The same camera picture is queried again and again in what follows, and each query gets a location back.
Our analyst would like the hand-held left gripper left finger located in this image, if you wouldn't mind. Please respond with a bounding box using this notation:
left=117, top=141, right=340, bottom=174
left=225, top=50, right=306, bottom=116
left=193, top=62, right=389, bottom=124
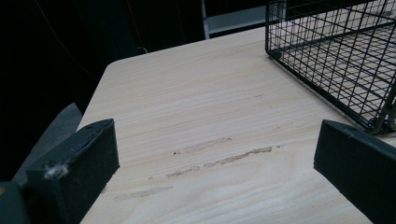
left=23, top=118, right=120, bottom=224

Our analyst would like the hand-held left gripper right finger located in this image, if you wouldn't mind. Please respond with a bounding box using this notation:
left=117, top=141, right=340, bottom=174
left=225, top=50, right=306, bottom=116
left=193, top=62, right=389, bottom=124
left=313, top=119, right=396, bottom=224

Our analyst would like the white metal stand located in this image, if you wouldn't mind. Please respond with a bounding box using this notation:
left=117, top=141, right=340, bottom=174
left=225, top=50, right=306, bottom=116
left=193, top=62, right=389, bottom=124
left=200, top=0, right=288, bottom=40

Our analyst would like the black wire basket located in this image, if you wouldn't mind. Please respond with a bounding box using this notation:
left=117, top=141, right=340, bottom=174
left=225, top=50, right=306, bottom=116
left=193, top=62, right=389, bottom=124
left=264, top=0, right=396, bottom=135

